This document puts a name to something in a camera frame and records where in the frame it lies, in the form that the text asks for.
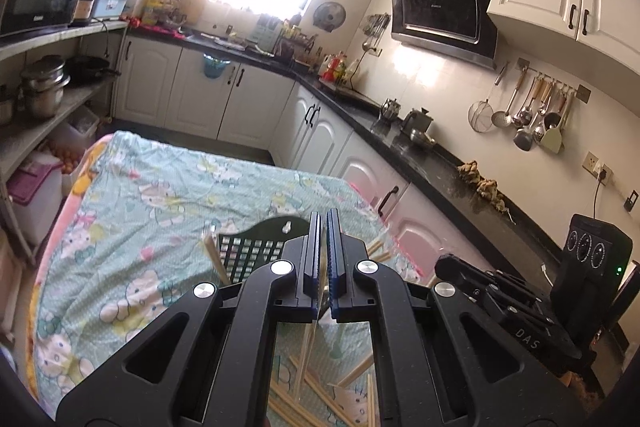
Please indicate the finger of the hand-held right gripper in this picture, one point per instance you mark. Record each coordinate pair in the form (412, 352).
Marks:
(495, 314)
(465, 269)

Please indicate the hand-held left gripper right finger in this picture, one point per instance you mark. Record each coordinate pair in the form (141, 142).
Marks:
(334, 262)

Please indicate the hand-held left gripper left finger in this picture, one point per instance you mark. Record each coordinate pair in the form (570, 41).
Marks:
(312, 257)

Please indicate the plastic-wrapped chopstick pair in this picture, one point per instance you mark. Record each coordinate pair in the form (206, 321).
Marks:
(215, 257)
(307, 357)
(381, 251)

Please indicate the green plastic utensil basket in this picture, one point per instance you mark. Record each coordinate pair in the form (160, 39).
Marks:
(265, 232)

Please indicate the pile of wooden chopsticks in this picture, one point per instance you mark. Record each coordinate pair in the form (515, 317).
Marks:
(315, 387)

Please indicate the row of hanging cooking utensils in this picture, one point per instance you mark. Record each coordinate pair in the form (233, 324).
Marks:
(540, 117)

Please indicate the pile of ginger roots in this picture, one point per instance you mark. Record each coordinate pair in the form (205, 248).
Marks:
(482, 184)

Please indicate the black appliance with dials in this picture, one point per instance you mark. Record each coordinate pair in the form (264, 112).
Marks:
(595, 252)

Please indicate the black countertop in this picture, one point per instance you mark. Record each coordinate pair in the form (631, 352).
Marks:
(425, 157)

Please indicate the steel pot with lid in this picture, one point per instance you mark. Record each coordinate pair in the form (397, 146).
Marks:
(417, 124)

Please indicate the steel kettle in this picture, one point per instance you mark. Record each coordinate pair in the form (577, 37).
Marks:
(390, 109)

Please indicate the white base cabinets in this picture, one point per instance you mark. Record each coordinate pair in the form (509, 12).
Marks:
(250, 107)

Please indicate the cartoon printed tablecloth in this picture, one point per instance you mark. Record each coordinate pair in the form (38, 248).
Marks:
(150, 232)

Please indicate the group of condiment bottles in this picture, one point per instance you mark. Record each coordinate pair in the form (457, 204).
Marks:
(337, 68)

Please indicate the blue hanging bin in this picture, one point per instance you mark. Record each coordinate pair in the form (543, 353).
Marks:
(216, 66)

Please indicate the small hanging kitchen tools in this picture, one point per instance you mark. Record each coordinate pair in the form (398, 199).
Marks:
(375, 29)

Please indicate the black range hood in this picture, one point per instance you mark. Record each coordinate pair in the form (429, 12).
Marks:
(435, 2)

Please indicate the pink-lidded plastic box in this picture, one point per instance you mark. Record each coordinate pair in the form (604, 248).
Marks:
(32, 197)

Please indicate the black wok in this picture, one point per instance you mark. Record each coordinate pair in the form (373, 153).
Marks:
(90, 69)

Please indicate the stacked steel pots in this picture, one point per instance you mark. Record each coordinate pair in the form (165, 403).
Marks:
(44, 87)

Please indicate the blue-grey plastic box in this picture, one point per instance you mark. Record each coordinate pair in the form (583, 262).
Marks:
(111, 4)

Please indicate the stone kitchen shelf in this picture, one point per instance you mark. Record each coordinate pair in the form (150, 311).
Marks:
(60, 34)

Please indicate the wall socket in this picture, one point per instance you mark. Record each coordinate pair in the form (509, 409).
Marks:
(595, 164)

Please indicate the metal utensil rail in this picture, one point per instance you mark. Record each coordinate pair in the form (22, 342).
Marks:
(550, 78)

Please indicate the small wall fan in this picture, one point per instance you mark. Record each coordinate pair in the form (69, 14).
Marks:
(330, 17)

